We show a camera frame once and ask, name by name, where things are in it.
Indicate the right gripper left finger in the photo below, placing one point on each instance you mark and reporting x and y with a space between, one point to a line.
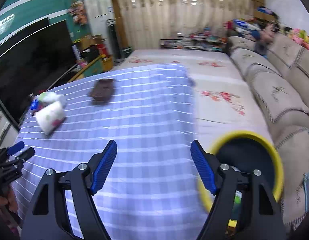
47 215

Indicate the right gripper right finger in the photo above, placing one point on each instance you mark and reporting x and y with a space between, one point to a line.
259 217

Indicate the yellow rimmed blue trash bin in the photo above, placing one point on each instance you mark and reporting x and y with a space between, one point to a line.
243 151

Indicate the white tissue pack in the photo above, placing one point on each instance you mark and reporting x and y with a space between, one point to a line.
50 117

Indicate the purple checked tablecloth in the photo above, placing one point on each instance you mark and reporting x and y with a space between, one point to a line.
150 192

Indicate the black television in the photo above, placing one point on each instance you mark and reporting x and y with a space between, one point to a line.
33 65

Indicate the floral white mat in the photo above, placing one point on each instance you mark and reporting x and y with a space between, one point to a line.
223 101

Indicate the dark brown box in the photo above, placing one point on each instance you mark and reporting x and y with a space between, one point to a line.
103 90

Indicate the green yellow tv cabinet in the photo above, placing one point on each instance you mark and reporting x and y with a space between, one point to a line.
99 65

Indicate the beige sofa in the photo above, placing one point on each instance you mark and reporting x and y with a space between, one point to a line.
279 81

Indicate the black tower fan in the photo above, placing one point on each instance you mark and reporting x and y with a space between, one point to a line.
113 39

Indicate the low toy shelf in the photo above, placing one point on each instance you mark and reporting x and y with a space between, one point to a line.
196 41

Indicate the cream curtain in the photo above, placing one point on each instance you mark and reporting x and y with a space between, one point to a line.
147 21

